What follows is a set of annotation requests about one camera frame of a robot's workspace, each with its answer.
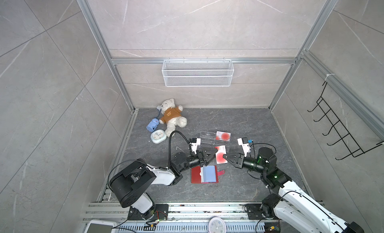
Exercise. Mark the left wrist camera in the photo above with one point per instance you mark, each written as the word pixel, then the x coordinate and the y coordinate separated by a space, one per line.
pixel 193 145

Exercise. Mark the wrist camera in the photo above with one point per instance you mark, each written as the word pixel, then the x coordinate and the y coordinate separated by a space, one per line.
pixel 193 145
pixel 245 144

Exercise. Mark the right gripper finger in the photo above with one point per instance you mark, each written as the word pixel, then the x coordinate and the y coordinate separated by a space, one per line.
pixel 233 162
pixel 233 156

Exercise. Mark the red leather card holder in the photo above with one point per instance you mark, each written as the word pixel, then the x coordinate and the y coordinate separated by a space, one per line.
pixel 205 175

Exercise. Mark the white tablet device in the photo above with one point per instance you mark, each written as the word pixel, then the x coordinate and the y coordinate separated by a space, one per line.
pixel 101 226

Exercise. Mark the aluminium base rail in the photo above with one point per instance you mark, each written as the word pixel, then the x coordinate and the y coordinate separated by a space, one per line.
pixel 240 217

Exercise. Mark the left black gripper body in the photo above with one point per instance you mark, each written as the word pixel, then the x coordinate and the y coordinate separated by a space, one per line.
pixel 196 159

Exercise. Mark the pink white credit card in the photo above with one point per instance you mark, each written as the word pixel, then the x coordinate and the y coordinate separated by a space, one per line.
pixel 221 151
pixel 223 136

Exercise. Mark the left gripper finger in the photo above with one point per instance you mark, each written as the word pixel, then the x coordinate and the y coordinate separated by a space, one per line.
pixel 207 161
pixel 209 151

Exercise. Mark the light blue alarm clock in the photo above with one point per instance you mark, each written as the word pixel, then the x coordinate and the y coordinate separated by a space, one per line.
pixel 158 136

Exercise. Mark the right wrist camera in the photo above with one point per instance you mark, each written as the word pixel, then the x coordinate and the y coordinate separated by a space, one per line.
pixel 245 144

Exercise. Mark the white round clock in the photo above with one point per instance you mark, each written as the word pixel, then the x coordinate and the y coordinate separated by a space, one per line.
pixel 217 225

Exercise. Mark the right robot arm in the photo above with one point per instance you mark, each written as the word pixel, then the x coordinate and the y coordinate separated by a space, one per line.
pixel 288 201

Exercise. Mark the white wire mesh basket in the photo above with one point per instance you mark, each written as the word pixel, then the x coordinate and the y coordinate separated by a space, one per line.
pixel 190 73

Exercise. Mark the clear acrylic card stand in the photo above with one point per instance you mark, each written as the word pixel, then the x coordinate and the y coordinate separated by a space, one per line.
pixel 208 140

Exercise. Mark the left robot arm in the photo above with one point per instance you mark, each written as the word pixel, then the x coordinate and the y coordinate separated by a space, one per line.
pixel 131 183

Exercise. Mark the blue small bottle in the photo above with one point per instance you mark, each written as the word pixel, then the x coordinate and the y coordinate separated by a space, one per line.
pixel 152 126

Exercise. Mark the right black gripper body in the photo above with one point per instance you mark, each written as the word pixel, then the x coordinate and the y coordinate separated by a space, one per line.
pixel 249 163

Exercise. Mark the white teddy bear orange shirt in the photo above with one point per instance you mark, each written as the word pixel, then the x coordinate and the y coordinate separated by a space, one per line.
pixel 172 116

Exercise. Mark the black wire hook rack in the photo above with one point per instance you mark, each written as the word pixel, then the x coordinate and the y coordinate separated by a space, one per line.
pixel 339 128

